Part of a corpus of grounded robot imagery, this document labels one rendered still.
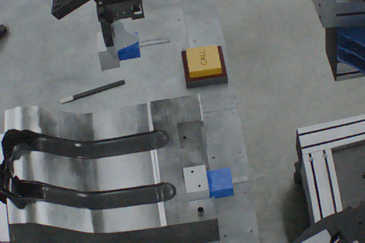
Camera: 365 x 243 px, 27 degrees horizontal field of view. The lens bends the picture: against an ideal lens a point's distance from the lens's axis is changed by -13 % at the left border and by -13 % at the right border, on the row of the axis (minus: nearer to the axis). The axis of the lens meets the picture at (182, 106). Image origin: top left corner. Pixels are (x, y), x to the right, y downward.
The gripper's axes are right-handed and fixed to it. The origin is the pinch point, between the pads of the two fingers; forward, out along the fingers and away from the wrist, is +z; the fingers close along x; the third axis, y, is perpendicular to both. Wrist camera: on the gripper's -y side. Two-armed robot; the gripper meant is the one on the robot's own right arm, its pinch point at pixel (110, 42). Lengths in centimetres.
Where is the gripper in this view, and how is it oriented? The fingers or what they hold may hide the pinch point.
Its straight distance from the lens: 151.2
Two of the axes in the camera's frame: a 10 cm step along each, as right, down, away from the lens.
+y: 9.9, -1.5, -0.1
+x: -1.1, -7.9, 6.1
